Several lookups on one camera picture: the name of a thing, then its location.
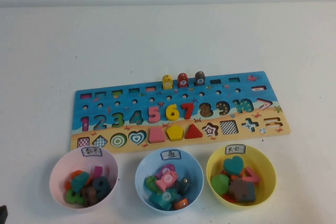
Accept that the brown number eight piece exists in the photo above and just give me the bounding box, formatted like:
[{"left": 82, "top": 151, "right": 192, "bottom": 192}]
[{"left": 80, "top": 186, "right": 97, "bottom": 206}]

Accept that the yellow number six piece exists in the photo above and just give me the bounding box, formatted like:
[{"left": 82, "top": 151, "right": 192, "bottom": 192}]
[{"left": 165, "top": 103, "right": 180, "bottom": 122}]

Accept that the pink number five piece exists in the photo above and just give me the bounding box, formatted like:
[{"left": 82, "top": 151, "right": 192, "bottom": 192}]
[{"left": 148, "top": 105, "right": 161, "bottom": 124}]

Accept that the red number seven piece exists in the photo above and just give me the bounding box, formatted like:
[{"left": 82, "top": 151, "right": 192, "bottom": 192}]
[{"left": 181, "top": 102, "right": 195, "bottom": 120}]

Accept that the blue and sand puzzle board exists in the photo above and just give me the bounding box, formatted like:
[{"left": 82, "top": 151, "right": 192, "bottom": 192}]
[{"left": 68, "top": 71, "right": 292, "bottom": 154}]

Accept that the yellow pentagon piece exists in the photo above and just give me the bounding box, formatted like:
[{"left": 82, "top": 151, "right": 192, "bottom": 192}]
[{"left": 166, "top": 124, "right": 185, "bottom": 142}]

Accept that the pink trapezoid piece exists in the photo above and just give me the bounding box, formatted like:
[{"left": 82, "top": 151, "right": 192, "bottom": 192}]
[{"left": 148, "top": 127, "right": 165, "bottom": 143}]

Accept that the red triangle piece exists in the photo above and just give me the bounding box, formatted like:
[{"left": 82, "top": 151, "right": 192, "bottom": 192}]
[{"left": 184, "top": 123, "right": 203, "bottom": 140}]

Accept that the paper label on blue bowl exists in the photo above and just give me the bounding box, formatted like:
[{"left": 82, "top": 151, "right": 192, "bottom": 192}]
[{"left": 160, "top": 150, "right": 182, "bottom": 161}]

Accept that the magenta fish piece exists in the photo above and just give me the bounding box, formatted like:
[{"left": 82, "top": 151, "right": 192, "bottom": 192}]
[{"left": 155, "top": 164, "right": 176, "bottom": 179}]

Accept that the light blue plastic bowl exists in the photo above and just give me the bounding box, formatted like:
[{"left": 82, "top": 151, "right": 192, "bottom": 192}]
[{"left": 134, "top": 148, "right": 205, "bottom": 211}]

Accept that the pink fish piece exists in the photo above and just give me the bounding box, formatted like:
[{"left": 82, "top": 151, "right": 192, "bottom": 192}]
[{"left": 155, "top": 170, "right": 179, "bottom": 192}]

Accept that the paper label on yellow bowl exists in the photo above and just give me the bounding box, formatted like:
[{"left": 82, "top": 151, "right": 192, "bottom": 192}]
[{"left": 225, "top": 145, "right": 246, "bottom": 155}]

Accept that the green fish piece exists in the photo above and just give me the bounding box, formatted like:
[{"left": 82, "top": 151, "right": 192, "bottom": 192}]
[{"left": 144, "top": 175, "right": 160, "bottom": 191}]

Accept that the dark blue fish piece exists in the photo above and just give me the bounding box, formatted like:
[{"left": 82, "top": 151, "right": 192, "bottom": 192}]
[{"left": 176, "top": 176, "right": 191, "bottom": 196}]

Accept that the paper label on pink bowl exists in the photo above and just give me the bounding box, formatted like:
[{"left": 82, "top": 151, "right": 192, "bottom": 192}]
[{"left": 81, "top": 147, "right": 102, "bottom": 158}]

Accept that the teal heart piece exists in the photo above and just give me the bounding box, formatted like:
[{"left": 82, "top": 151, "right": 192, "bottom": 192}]
[{"left": 223, "top": 155, "right": 245, "bottom": 177}]

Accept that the green circle piece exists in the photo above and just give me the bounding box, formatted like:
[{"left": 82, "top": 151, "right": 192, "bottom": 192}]
[{"left": 211, "top": 174, "right": 232, "bottom": 195}]

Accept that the teal fish piece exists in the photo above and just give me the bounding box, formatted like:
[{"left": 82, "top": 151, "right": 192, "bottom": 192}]
[{"left": 149, "top": 188, "right": 179, "bottom": 210}]

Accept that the magenta number one piece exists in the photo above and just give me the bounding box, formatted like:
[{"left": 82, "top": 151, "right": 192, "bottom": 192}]
[{"left": 91, "top": 165, "right": 103, "bottom": 180}]

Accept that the orange fish piece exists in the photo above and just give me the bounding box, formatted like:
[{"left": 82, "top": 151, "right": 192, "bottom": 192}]
[{"left": 173, "top": 198, "right": 188, "bottom": 210}]

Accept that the dark teal number nine piece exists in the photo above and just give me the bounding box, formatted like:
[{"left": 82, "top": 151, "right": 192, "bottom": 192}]
[{"left": 92, "top": 176, "right": 111, "bottom": 198}]

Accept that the brown star piece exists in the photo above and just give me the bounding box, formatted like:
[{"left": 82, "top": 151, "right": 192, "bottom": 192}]
[{"left": 228, "top": 178, "right": 250, "bottom": 201}]

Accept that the orange shape piece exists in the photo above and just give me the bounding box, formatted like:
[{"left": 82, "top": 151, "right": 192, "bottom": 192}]
[{"left": 222, "top": 193, "right": 238, "bottom": 204}]

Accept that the pink greater-than sign piece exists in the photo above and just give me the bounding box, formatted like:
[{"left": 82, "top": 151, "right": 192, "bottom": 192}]
[{"left": 243, "top": 166, "right": 261, "bottom": 185}]

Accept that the orange number piece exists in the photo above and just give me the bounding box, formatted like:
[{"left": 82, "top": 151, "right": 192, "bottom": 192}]
[{"left": 65, "top": 170, "right": 90, "bottom": 190}]

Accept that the teal number four piece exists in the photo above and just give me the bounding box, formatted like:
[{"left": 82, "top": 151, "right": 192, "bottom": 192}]
[{"left": 71, "top": 172, "right": 91, "bottom": 193}]

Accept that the grey-blue square piece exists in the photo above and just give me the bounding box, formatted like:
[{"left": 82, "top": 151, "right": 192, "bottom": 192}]
[{"left": 240, "top": 182, "right": 257, "bottom": 203}]

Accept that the yellow plastic bowl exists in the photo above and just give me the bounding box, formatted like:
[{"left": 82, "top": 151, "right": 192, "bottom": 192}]
[{"left": 206, "top": 144, "right": 277, "bottom": 211}]

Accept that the pink plastic bowl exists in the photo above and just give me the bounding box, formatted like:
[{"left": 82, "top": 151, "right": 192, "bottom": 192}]
[{"left": 49, "top": 146, "right": 119, "bottom": 210}]

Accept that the green number three piece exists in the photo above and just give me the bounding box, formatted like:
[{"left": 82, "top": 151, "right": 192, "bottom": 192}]
[{"left": 65, "top": 189, "right": 85, "bottom": 205}]

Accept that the yellow fish peg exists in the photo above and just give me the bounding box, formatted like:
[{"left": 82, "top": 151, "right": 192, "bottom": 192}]
[{"left": 162, "top": 73, "right": 174, "bottom": 90}]

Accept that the red fish peg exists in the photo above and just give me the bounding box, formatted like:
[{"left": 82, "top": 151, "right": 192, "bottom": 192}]
[{"left": 177, "top": 72, "right": 189, "bottom": 88}]

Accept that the brown fish peg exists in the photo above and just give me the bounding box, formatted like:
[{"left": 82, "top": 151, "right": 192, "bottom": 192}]
[{"left": 194, "top": 71, "right": 206, "bottom": 87}]

